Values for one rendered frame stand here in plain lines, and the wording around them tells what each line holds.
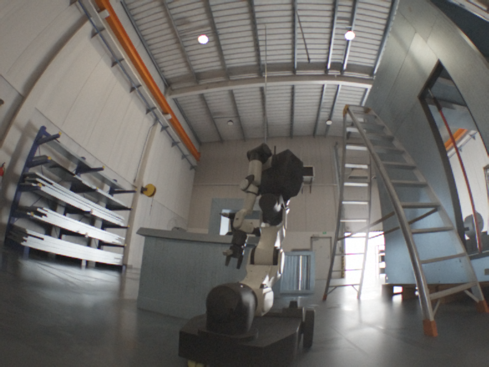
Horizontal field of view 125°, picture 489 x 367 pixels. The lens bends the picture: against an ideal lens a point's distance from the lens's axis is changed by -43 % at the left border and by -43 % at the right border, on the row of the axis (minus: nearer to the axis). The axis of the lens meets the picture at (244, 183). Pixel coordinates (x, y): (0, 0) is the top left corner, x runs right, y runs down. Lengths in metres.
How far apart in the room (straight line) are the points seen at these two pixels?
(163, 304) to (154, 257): 0.37
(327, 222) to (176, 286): 10.61
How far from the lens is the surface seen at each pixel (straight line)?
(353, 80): 10.30
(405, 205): 1.71
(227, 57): 9.45
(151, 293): 1.81
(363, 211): 12.48
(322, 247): 11.53
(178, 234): 1.69
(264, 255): 1.24
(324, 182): 12.47
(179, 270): 1.70
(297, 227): 11.54
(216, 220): 3.69
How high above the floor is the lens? 0.41
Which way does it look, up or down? 22 degrees up
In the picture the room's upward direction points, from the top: 4 degrees clockwise
